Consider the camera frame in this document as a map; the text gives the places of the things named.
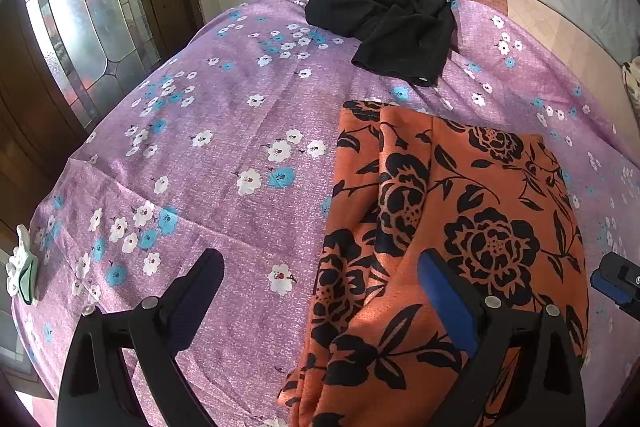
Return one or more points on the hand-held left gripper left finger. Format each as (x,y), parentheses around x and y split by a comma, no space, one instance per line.
(192,302)

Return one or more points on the orange black floral garment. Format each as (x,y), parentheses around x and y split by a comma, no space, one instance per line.
(450,232)

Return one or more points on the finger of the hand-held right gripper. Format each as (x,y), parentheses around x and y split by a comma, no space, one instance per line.
(615,279)

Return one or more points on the purple floral bedsheet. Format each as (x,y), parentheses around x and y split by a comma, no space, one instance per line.
(200,167)

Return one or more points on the crumpled beige cloth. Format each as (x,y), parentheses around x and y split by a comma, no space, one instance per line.
(632,82)

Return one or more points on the pink mattress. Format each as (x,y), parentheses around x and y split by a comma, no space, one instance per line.
(550,32)

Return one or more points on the white green plastic object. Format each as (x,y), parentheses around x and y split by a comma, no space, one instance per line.
(22,267)

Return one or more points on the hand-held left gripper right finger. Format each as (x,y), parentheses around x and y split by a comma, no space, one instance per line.
(447,302)

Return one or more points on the stained glass door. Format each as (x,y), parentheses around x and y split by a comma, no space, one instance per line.
(85,17)

